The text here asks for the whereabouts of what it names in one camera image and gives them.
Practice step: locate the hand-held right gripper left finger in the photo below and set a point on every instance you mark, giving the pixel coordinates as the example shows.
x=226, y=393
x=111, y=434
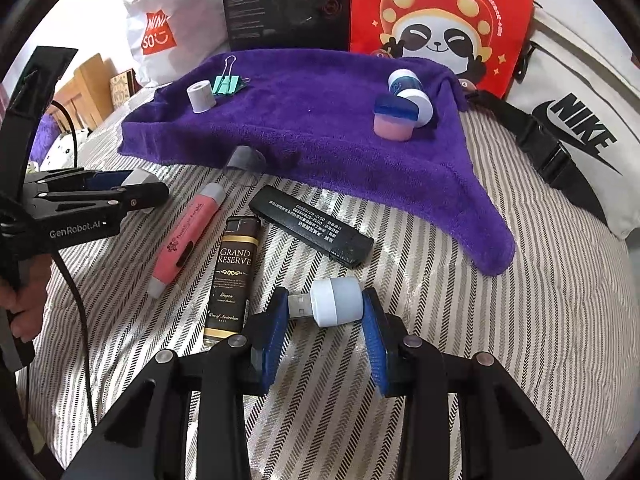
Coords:
x=270, y=355

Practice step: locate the black gold-labelled lighter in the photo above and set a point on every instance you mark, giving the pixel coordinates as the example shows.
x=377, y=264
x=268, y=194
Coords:
x=231, y=280

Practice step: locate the pink and blue eraser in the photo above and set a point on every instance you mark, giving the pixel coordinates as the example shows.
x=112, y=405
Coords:
x=394, y=120

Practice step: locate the white plastic shopping bag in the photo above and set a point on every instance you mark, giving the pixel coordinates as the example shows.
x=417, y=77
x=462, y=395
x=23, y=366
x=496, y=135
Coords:
x=175, y=0

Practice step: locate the person's left hand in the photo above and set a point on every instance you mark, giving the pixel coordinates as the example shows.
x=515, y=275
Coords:
x=32, y=290

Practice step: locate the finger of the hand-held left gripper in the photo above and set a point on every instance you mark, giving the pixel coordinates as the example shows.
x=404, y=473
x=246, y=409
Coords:
x=140, y=199
x=107, y=179

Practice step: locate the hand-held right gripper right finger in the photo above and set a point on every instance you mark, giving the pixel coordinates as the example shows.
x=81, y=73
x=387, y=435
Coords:
x=377, y=345

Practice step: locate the white waist bag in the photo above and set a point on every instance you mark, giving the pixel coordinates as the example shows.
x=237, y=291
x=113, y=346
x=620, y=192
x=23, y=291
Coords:
x=575, y=110

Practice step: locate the panda print cloth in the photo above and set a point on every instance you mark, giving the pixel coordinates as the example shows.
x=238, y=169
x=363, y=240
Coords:
x=60, y=152

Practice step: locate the red panda print paper bag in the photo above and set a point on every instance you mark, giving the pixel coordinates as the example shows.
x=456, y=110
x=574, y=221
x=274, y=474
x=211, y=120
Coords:
x=440, y=10

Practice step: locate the black headset box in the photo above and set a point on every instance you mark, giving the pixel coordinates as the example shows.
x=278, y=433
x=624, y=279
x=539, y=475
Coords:
x=280, y=5

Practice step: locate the white USB night light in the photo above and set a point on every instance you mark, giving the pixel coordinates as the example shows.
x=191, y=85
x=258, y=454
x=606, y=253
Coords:
x=335, y=302

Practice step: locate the pink tube with white cap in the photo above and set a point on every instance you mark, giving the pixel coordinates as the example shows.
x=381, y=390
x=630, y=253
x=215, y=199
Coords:
x=182, y=242

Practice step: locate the flat cardboard box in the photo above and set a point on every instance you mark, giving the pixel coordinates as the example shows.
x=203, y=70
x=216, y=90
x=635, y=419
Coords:
x=85, y=85

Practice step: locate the white tape roll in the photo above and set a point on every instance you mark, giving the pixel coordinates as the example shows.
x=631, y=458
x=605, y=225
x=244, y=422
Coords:
x=201, y=96

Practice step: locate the white tube with blue label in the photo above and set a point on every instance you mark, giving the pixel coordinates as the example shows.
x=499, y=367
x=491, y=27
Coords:
x=406, y=82

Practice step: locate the purple towel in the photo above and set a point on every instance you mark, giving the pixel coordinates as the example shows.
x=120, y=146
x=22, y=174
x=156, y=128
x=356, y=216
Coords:
x=320, y=135

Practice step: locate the clear plastic cup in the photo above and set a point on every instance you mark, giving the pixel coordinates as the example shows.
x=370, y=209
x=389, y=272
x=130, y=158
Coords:
x=244, y=158

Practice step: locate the striped bedsheet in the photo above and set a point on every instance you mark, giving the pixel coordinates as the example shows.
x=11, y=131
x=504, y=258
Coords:
x=500, y=335

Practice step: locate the plain black lighter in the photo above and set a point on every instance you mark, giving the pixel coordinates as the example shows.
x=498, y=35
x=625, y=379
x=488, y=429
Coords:
x=310, y=225

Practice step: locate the white USB charger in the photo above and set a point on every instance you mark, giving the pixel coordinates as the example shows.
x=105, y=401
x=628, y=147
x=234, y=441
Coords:
x=141, y=177

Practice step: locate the mint green binder clip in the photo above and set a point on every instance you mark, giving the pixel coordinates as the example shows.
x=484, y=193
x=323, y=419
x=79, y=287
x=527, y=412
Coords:
x=227, y=85

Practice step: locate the patterned brown box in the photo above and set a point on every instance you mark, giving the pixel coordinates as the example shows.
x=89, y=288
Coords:
x=122, y=89

